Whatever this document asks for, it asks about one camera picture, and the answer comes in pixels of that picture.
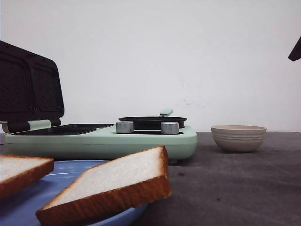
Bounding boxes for mint green breakfast maker base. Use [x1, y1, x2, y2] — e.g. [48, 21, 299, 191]
[4, 123, 198, 162]

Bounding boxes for right silver control knob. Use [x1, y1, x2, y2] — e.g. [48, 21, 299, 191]
[160, 122, 179, 135]

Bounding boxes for silver control knob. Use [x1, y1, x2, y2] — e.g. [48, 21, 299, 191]
[160, 122, 179, 135]
[116, 121, 134, 134]

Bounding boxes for grey table cloth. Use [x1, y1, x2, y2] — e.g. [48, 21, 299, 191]
[134, 132, 301, 226]

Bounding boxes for toast bread slice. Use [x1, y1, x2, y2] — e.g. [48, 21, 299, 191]
[36, 146, 172, 226]
[0, 154, 54, 199]

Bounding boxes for left silver control knob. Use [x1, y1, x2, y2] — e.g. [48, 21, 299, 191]
[116, 121, 134, 134]

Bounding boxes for black frying pan green handle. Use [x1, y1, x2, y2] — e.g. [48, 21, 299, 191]
[119, 108, 187, 130]

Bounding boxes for blue plastic plate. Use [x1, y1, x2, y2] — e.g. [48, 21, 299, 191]
[0, 160, 149, 226]

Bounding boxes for beige ribbed ceramic bowl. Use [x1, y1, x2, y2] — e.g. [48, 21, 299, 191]
[211, 125, 267, 153]

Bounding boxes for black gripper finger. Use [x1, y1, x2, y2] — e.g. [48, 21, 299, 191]
[288, 37, 301, 62]

